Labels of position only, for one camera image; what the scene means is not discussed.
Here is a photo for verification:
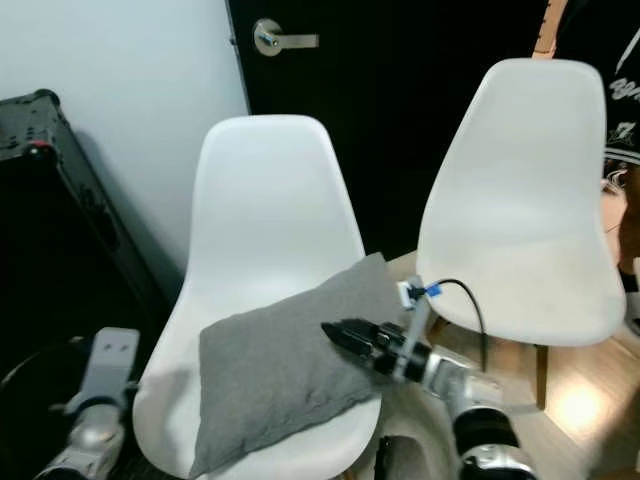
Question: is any white plastic shell chair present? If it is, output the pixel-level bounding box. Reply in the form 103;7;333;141
132;114;387;480
415;58;629;411

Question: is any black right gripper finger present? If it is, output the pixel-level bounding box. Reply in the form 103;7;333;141
332;332;383;361
321;317;383;342

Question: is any grey fabric pillow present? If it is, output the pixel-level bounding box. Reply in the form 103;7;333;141
198;252;406;479

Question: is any person in black printed shirt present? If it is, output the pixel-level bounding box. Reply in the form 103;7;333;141
555;0;640;331

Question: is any black equipment case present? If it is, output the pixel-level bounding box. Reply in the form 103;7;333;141
0;90;176;480

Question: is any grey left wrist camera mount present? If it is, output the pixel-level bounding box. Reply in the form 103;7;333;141
72;327;142;413

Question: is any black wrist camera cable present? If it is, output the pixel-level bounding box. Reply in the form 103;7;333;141
432;279;491;376

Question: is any light wooden bar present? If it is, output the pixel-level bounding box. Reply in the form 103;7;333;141
532;0;571;59

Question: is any silver door lever handle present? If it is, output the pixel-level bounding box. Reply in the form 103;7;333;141
253;18;319;57

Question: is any black door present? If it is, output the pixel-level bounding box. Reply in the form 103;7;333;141
226;0;553;257

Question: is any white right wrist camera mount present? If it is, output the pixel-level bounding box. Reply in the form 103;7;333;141
397;277;437;381

